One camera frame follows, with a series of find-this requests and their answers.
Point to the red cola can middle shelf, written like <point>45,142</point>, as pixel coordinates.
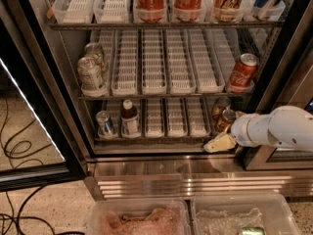
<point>244,70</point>

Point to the green can in bin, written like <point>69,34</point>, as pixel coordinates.
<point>248,230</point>

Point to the red cola can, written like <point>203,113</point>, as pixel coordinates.
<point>187,10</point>
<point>150,11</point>

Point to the middle wire shelf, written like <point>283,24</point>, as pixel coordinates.
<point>147,96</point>

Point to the bottom wire shelf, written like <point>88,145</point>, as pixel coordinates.
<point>147,140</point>

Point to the wire shelf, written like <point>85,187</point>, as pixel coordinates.
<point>99,26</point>
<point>147,96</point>
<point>147,140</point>

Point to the clear plastic bin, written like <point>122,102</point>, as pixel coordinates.
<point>165,216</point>
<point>227,213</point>

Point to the front silver green can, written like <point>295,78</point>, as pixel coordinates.
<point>90,74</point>

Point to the right clear plastic bin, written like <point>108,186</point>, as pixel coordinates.
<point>227,213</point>

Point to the red cola can top right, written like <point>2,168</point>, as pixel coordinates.
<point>187,10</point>

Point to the top wire shelf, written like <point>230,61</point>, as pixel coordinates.
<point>99,26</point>

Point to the silver green can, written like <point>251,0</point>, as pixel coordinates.
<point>90,74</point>
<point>95,50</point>

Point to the steel fridge base grille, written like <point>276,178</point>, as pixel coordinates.
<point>188,176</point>

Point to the orange can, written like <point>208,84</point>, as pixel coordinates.
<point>225,120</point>
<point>220,104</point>

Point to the blue white tall can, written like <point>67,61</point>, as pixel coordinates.
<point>265,9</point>

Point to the glass fridge door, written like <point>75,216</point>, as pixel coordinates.
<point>40,142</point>

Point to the red cola can top left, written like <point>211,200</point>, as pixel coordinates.
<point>150,11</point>

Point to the brown bottle white cap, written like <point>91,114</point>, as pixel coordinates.
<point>129,117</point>

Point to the rear silver green can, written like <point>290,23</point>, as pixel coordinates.
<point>95,50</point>

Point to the left clear plastic bin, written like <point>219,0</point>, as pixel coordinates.
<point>165,216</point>

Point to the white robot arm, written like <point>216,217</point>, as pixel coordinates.
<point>286,127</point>

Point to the blue silver can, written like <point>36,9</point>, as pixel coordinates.
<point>104,120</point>

